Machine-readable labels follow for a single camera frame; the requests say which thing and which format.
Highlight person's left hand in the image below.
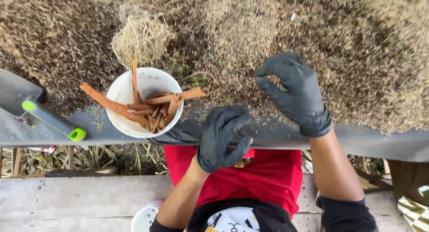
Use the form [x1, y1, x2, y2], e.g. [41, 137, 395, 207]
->
[197, 105, 254, 173]

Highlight clump of dry grass roots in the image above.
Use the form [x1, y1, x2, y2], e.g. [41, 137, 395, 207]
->
[111, 10, 175, 67]

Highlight weathered wooden plank bench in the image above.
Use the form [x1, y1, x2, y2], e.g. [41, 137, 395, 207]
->
[0, 174, 413, 232]

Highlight grey trowel with green handle ends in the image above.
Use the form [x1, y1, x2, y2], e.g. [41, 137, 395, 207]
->
[0, 68, 87, 143]

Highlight red shorts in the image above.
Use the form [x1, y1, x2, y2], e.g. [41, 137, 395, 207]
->
[164, 145, 303, 220]

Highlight small white cup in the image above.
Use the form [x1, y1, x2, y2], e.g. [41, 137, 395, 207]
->
[130, 200, 165, 232]

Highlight green white checkered cloth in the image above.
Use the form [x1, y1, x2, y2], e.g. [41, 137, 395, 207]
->
[397, 185, 429, 232]

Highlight bed of dry grass mulch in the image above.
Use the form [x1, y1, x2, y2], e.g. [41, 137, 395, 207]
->
[0, 0, 429, 136]

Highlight bundle of brown cinnamon sticks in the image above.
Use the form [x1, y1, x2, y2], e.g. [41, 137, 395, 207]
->
[80, 58, 210, 134]

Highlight grey plastic liner sheet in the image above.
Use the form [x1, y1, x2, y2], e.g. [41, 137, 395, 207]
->
[0, 101, 429, 163]

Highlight white plastic bowl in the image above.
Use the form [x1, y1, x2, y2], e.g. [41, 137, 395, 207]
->
[106, 67, 184, 139]

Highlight red white wrapper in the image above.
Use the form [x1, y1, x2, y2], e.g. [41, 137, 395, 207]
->
[28, 145, 56, 154]

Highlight person's right hand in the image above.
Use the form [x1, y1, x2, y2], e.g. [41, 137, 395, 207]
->
[255, 52, 332, 138]

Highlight black printed shirt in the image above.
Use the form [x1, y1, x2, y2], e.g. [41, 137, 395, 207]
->
[149, 195, 379, 232]

